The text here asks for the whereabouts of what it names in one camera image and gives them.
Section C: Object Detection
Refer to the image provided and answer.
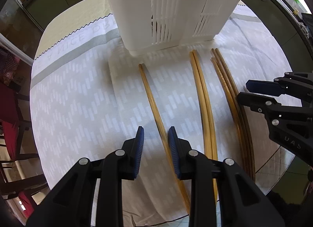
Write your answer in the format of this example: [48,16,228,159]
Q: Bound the white chevron table cloth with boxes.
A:
[30,5,291,226]

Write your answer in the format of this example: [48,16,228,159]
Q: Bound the light bamboo chopstick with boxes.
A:
[189,51,213,159]
[139,64,191,214]
[192,49,219,203]

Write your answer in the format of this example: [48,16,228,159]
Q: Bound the cream plastic utensil holder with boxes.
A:
[108,0,240,56]

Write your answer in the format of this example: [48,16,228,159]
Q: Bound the red cushioned wooden chair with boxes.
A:
[1,84,47,218]

